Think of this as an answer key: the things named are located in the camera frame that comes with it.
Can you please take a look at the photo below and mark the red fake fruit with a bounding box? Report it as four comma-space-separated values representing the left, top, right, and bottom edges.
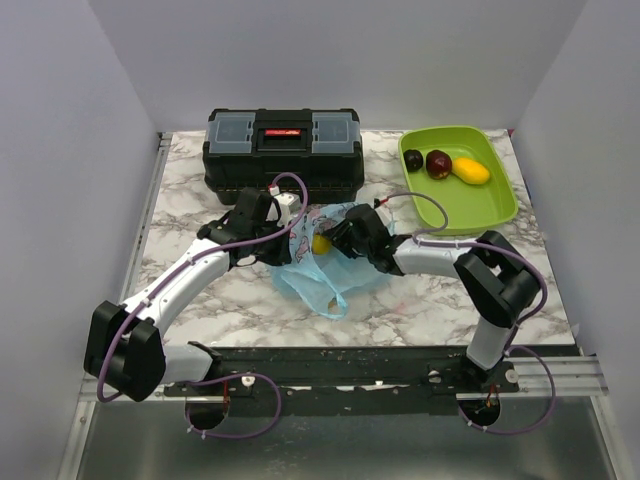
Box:
425, 150, 453, 180

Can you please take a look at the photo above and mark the blue plastic bag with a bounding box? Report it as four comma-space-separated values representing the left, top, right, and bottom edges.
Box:
269, 202, 387, 319

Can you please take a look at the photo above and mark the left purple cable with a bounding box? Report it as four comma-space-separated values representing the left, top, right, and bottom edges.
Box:
97, 172, 310, 441

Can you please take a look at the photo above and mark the black plastic toolbox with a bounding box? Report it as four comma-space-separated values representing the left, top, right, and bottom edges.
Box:
202, 108, 365, 205

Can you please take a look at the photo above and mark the dark purple fake fruit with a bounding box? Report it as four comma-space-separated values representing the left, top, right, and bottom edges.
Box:
403, 149, 424, 173

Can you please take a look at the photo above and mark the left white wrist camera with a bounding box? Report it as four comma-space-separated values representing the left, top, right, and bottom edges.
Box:
267, 185, 301, 227

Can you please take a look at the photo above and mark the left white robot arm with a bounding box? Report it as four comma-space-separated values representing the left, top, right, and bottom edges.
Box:
83, 186, 302, 401

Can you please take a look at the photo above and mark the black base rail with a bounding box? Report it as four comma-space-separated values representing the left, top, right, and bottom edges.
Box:
164, 344, 556, 419

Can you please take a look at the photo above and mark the purple cable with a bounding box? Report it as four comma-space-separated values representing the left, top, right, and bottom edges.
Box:
97, 172, 310, 441
372, 192, 557, 436

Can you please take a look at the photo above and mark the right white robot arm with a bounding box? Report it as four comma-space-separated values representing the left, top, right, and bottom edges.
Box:
321, 204, 548, 392

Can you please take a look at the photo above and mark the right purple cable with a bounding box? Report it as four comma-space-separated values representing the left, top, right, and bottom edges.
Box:
372, 192, 557, 436

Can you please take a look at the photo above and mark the yellow fake lemon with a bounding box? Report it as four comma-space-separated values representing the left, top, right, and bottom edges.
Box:
452, 157, 491, 185

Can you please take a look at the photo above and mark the green plastic tray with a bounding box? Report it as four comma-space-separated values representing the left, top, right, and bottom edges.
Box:
398, 126, 519, 235

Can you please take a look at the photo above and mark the aluminium frame rail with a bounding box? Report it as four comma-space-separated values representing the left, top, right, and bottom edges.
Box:
60, 129, 615, 479

